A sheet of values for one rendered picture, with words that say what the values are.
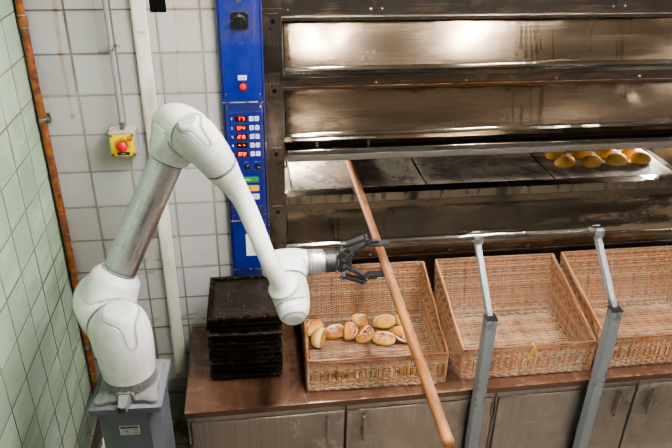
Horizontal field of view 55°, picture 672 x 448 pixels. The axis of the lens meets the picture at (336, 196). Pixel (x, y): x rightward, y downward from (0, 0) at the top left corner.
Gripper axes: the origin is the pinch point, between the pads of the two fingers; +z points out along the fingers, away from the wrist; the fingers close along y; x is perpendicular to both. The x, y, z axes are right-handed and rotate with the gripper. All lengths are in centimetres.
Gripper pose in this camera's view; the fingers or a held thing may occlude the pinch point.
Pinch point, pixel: (383, 258)
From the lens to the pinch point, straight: 223.3
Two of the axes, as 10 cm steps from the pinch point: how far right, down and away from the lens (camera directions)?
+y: -0.2, 8.9, 4.5
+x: 1.3, 4.5, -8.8
